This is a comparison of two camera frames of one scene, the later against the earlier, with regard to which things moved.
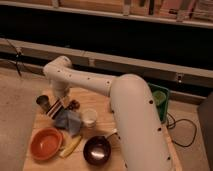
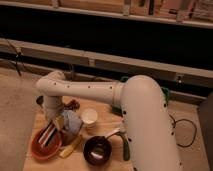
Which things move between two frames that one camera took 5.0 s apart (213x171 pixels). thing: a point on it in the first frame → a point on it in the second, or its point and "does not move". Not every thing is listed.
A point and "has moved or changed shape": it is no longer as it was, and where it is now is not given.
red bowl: [45, 143] does not move
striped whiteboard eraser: [54, 108] has moved or changed shape
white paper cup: [89, 117] does not move
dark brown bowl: [97, 150] does not move
